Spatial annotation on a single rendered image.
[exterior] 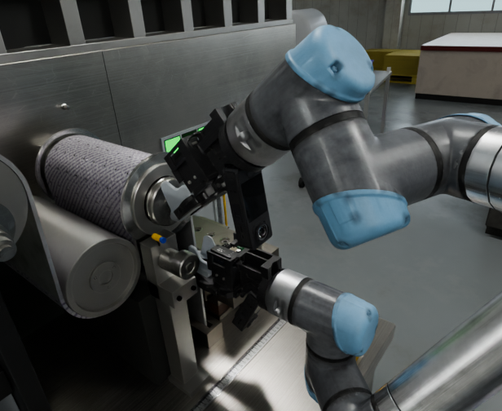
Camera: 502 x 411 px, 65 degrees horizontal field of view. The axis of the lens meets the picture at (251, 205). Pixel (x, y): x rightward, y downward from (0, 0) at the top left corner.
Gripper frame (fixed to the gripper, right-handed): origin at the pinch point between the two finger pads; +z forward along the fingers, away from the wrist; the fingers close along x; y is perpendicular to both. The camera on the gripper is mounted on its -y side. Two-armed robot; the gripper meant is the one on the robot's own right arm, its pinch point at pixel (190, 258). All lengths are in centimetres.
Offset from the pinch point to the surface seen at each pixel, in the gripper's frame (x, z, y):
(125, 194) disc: 12.1, -3.0, 19.4
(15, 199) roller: 25.4, -1.9, 24.0
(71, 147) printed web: 8.5, 16.8, 21.8
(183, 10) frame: -34, 31, 41
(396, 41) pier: -818, 255, -47
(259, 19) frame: -65, 31, 38
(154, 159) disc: 6.3, -3.0, 22.7
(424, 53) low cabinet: -614, 138, -41
